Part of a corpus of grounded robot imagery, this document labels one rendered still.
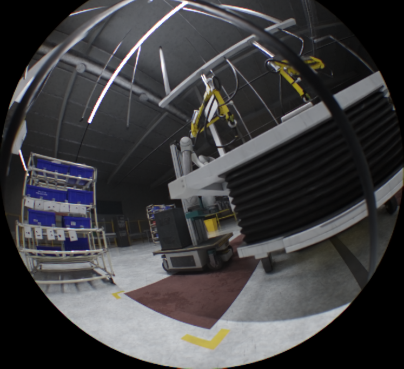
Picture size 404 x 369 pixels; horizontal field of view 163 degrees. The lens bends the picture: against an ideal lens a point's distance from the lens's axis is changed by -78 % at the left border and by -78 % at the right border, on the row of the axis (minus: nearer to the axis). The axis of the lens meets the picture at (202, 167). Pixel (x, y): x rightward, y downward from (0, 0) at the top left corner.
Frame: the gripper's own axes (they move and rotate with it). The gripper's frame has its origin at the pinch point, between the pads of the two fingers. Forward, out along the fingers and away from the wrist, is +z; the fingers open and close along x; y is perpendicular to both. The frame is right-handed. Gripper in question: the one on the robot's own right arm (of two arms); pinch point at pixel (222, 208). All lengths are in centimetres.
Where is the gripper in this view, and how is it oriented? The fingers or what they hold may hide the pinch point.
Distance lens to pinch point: 161.9
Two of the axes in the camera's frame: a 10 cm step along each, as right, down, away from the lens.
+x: -4.3, -2.4, -8.7
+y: -8.7, 3.9, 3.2
